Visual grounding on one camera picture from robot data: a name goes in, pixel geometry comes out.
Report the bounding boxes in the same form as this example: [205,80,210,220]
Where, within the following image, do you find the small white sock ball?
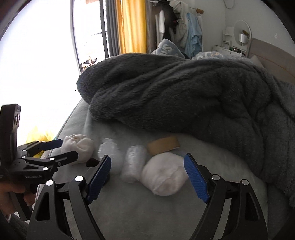
[60,134,95,164]

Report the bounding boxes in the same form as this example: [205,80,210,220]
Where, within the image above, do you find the white plastic wrap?
[98,138,124,174]

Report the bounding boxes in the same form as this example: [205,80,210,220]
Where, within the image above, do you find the large white sock ball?
[140,152,188,196]

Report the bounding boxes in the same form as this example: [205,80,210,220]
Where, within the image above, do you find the person's left hand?
[0,183,37,217]

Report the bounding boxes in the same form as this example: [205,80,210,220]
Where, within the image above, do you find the yellow plastic bag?
[25,130,55,159]

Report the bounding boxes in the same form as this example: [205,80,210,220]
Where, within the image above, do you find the grey bed mattress cover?
[36,98,289,240]

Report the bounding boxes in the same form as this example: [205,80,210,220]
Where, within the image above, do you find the brown cardboard tape roll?
[147,136,180,156]

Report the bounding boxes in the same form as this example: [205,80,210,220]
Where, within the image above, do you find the dark grey curtain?
[105,0,120,56]

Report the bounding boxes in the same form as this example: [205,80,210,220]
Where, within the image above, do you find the dark grey fleece blanket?
[77,53,294,205]

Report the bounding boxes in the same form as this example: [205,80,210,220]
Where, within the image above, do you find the light blue patterned quilt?
[152,39,225,60]

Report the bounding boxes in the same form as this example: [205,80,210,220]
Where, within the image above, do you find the yellow curtain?
[115,0,147,54]

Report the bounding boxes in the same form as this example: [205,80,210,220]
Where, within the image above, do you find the beige headboard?
[247,38,295,85]

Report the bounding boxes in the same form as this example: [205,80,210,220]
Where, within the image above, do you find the white dresser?
[212,32,246,57]

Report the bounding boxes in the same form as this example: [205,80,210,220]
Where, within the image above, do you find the hanging clothes on rack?
[154,1,204,57]

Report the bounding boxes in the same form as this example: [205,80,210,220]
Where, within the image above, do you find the round vanity mirror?
[233,20,251,51]

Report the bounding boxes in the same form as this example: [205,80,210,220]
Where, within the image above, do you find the black window frame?
[70,1,109,72]

